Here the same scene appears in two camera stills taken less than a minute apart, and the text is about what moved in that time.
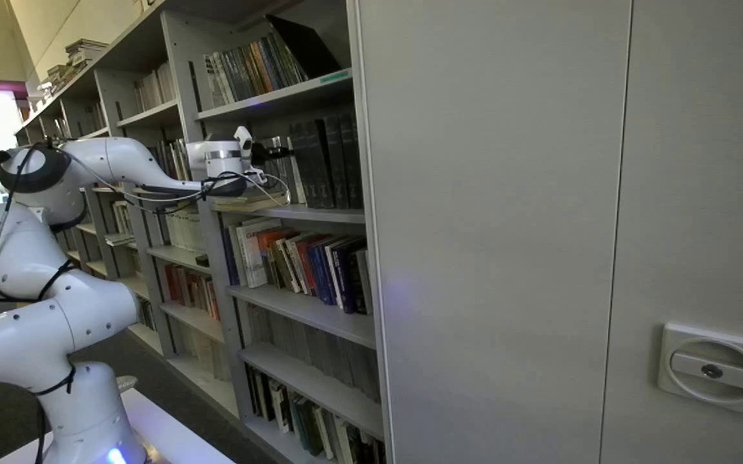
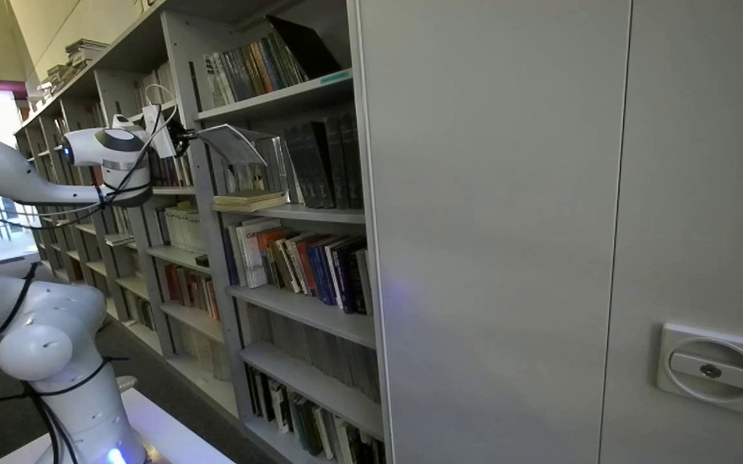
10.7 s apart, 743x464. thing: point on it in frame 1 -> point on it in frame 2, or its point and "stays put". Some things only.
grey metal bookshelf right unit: (294, 268) stays put
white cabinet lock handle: (713, 366) stays put
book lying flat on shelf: (248, 203) stays put
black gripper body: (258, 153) -> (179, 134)
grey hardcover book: (285, 179) -> (230, 144)
